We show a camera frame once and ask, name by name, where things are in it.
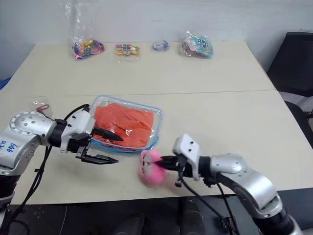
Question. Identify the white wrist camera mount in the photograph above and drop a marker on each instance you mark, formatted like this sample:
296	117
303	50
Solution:
78	124
188	147

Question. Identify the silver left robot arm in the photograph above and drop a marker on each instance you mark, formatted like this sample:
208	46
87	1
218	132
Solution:
27	127

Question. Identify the black office chair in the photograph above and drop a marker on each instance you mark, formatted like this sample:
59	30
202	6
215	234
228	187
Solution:
296	68

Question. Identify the small clear plastic bag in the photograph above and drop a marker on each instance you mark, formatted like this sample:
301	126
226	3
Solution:
47	102

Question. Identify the blue object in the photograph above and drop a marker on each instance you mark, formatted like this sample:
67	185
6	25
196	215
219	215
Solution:
4	84

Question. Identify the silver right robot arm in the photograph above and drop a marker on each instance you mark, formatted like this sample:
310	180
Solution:
254	181

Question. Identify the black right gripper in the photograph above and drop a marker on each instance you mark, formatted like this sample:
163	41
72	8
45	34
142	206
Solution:
179	164

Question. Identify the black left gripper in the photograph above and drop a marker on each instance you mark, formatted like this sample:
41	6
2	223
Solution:
79	145

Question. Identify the red carabiner clip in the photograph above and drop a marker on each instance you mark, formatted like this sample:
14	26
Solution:
42	107

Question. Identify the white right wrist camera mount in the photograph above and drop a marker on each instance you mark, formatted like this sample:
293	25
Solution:
188	147

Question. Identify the flat packet colourful clips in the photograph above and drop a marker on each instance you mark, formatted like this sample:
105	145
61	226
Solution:
127	49

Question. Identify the dark rounded shape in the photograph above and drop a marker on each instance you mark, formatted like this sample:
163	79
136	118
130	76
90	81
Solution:
132	225
193	218

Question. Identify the clear blue-trimmed plastic pouch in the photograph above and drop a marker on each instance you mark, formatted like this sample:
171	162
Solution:
157	117

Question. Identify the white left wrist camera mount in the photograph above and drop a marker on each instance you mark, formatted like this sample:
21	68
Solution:
78	124

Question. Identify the pink plush toy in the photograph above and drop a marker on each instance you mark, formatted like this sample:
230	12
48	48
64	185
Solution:
151	177

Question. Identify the clear bag colourful bands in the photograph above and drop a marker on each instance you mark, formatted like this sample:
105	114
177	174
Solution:
196	45

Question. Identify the orange cloth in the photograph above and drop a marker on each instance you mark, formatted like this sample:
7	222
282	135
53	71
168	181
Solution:
127	122

